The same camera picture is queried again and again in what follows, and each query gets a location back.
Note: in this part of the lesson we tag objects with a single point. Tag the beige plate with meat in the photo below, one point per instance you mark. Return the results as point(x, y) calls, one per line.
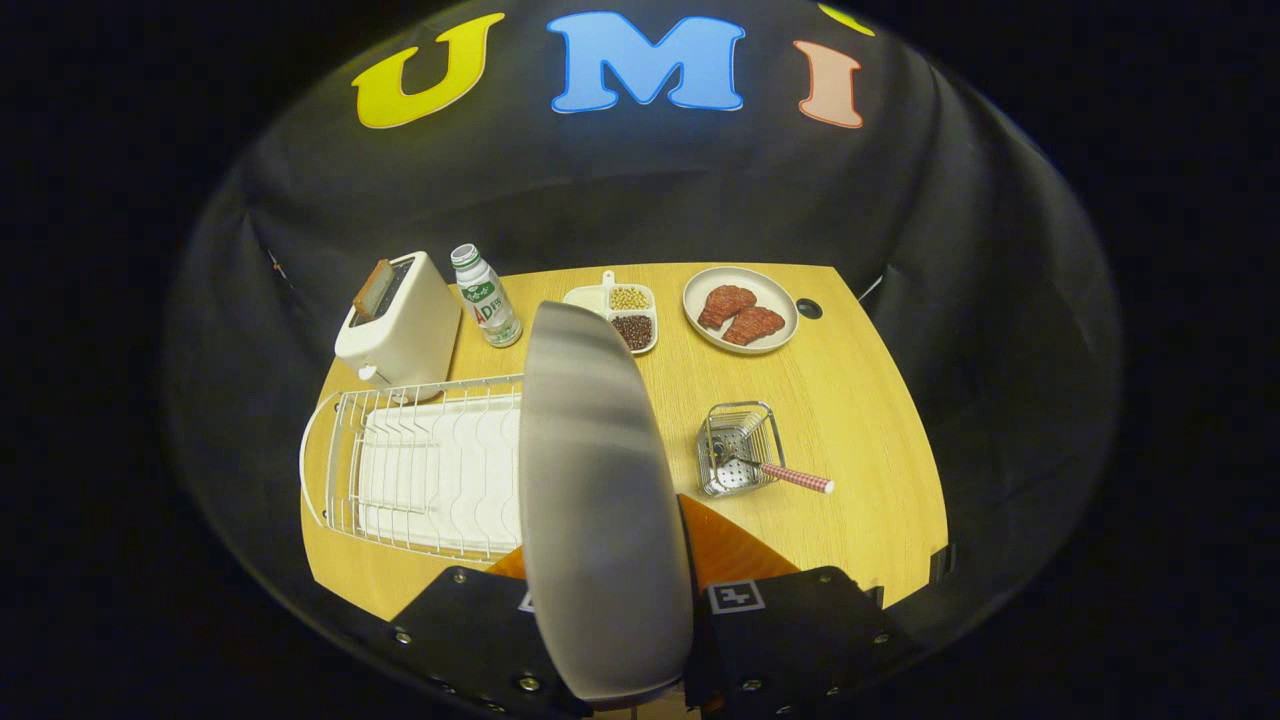
point(775, 290)

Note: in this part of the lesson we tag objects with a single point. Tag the white bottle with green label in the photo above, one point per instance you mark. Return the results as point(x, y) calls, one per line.
point(487, 300)

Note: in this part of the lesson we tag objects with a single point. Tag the pile of yellow soybeans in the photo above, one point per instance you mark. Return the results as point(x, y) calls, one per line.
point(628, 297)

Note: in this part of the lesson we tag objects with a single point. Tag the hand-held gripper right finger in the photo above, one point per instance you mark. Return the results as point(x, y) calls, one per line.
point(800, 640)

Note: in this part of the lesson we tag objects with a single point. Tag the red meat slice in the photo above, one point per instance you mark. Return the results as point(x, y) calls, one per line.
point(727, 305)
point(755, 326)

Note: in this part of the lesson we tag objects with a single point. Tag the black table grommet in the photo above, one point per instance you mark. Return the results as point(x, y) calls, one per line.
point(809, 308)

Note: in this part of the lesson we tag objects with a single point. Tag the black backdrop cloth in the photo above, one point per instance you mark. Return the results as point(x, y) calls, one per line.
point(950, 250)

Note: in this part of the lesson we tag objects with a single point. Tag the brown bread slice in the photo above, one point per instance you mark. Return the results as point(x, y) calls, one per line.
point(372, 292)

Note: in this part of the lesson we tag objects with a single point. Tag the white toaster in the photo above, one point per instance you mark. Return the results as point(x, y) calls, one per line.
point(410, 330)

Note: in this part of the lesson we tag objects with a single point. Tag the white divided dish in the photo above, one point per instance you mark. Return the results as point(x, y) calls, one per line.
point(585, 298)

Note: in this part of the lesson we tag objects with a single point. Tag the pile of dark red beans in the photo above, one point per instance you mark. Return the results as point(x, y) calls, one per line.
point(632, 331)

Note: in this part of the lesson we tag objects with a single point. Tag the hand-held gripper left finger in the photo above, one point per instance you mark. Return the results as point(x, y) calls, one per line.
point(470, 630)

